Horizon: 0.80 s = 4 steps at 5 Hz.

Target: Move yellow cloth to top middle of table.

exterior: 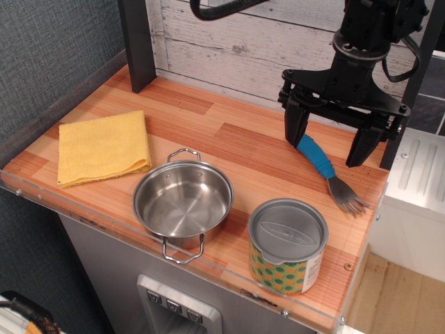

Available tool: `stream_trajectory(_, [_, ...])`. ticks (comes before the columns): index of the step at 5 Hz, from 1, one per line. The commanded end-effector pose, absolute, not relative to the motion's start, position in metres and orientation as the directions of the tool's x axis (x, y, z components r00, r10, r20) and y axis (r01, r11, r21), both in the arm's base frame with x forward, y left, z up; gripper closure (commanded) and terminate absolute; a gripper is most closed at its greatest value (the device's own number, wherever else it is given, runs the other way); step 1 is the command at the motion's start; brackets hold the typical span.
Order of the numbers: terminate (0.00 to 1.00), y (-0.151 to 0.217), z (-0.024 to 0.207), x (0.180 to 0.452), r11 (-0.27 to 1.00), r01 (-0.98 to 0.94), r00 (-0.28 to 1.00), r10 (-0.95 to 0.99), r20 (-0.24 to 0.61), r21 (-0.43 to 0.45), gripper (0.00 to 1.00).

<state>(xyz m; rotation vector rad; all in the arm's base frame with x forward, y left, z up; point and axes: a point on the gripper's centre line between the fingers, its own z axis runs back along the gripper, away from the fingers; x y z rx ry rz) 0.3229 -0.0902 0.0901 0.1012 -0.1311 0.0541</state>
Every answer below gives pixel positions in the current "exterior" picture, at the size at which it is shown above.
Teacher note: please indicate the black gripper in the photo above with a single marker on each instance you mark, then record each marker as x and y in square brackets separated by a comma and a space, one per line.
[345, 93]

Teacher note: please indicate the yellow rag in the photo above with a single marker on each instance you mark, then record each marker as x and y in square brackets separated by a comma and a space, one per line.
[103, 148]

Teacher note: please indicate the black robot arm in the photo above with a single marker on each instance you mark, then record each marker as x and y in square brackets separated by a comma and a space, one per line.
[369, 28]

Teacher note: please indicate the toy can with grey lid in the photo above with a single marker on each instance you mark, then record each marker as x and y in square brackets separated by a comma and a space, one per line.
[287, 238]

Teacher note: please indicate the white toy sink counter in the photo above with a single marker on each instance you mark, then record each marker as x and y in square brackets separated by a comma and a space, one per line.
[408, 228]

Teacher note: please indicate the stainless steel pot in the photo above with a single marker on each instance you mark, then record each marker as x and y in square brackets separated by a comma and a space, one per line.
[186, 202]

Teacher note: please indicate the silver water dispenser panel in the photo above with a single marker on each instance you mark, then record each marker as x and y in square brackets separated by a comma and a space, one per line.
[169, 310]

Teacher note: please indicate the grey toy fridge cabinet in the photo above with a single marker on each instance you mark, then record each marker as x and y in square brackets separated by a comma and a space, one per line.
[114, 258]

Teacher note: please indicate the black and orange object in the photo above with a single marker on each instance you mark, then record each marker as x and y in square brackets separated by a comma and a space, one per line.
[21, 315]

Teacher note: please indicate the blue handled fork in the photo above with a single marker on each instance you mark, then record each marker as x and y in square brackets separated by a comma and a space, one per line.
[341, 193]

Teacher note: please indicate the dark right frame post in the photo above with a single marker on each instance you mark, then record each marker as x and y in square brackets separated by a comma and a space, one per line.
[427, 46]

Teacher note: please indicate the dark frame post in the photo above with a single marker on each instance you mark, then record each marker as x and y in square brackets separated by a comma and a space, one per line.
[427, 46]
[138, 43]

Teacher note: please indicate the dark left frame post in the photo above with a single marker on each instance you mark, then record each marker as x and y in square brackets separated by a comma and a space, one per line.
[138, 43]

